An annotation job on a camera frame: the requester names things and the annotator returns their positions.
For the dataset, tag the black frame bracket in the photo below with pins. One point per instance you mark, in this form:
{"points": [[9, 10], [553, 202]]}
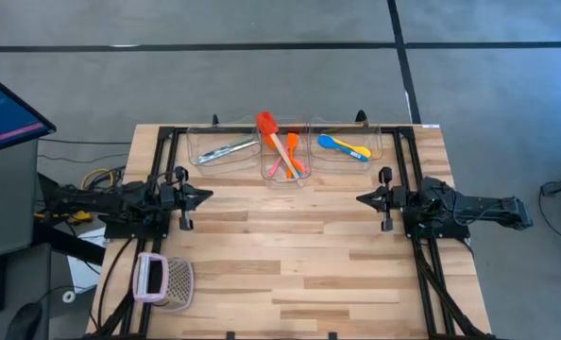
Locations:
{"points": [[215, 123], [332, 336], [361, 119], [230, 336]]}

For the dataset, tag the computer monitor with blue screen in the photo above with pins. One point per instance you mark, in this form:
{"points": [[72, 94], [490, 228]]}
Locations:
{"points": [[6, 113]]}

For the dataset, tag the grey cabinet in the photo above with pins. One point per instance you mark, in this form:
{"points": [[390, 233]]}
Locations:
{"points": [[6, 203]]}

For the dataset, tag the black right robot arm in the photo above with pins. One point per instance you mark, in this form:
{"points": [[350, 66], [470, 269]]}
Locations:
{"points": [[488, 208]]}

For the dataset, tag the white paper sheet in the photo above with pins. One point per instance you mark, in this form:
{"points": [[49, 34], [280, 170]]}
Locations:
{"points": [[84, 274]]}

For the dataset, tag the wide clear plastic bin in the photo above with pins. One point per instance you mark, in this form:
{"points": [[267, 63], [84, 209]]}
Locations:
{"points": [[221, 158], [344, 165]]}

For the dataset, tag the pink mesh basket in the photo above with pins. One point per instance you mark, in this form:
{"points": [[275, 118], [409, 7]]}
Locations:
{"points": [[162, 283]]}

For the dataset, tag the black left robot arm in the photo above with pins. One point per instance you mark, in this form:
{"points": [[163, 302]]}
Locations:
{"points": [[101, 200]]}

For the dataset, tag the light blue silicone spatula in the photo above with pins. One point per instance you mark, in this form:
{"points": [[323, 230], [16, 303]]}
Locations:
{"points": [[300, 178]]}

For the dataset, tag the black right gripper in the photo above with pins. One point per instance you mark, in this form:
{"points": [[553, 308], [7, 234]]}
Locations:
{"points": [[398, 198]]}

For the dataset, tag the black aluminium table frame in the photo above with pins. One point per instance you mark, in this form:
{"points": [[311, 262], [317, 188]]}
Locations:
{"points": [[403, 132]]}

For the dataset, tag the black beam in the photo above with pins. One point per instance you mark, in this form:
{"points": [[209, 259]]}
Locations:
{"points": [[68, 243]]}

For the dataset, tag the blue silicone spoon with label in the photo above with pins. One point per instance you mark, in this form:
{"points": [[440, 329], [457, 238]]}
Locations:
{"points": [[326, 141]]}

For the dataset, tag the narrow clear plastic bin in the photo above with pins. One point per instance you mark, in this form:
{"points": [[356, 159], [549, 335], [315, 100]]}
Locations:
{"points": [[280, 180]]}

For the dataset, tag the white tape roll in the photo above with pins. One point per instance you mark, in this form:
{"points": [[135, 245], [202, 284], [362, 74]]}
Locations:
{"points": [[64, 296]]}

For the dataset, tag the yellow silicone spoon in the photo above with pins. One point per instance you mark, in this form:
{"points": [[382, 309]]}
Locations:
{"points": [[363, 151]]}

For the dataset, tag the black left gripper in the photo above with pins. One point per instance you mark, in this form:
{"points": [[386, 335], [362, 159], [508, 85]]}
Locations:
{"points": [[171, 203]]}

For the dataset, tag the black computer mouse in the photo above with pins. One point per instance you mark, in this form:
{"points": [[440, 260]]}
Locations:
{"points": [[23, 323]]}

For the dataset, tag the pink silicone spatula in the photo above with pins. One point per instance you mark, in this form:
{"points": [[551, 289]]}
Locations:
{"points": [[299, 166], [275, 169]]}

